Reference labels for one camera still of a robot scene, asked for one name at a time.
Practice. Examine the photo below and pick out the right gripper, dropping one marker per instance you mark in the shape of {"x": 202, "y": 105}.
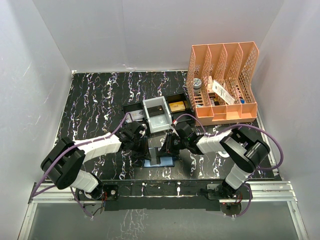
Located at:
{"x": 167, "y": 147}

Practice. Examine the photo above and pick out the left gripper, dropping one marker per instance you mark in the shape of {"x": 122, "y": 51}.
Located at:
{"x": 145, "y": 153}

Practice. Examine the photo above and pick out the blue card holder wallet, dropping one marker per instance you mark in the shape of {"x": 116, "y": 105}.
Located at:
{"x": 165, "y": 161}

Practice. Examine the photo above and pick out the white plastic bin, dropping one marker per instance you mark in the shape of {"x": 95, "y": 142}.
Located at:
{"x": 161, "y": 122}

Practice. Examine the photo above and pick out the white VIP card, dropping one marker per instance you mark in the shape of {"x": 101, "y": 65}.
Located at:
{"x": 136, "y": 115}

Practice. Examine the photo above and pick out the dark grey striped card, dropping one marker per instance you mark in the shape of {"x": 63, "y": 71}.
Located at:
{"x": 155, "y": 110}

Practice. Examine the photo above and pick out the black tray with gold card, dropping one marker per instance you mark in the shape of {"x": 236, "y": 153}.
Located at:
{"x": 189, "y": 110}

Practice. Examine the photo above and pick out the orange desk file organizer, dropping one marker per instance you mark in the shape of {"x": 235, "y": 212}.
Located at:
{"x": 232, "y": 65}

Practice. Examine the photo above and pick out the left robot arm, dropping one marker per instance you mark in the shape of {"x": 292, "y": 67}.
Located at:
{"x": 64, "y": 162}

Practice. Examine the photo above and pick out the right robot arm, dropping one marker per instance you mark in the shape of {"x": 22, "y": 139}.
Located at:
{"x": 238, "y": 141}

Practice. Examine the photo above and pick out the gold credit card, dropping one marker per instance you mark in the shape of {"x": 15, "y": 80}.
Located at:
{"x": 177, "y": 106}

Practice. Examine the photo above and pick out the black tray with blue card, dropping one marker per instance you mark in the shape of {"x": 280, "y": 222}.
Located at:
{"x": 136, "y": 106}

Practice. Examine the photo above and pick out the round jar with patterned lid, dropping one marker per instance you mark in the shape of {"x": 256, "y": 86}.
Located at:
{"x": 197, "y": 85}

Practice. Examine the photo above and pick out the white labelled flat package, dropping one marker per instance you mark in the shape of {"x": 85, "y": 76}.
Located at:
{"x": 222, "y": 93}

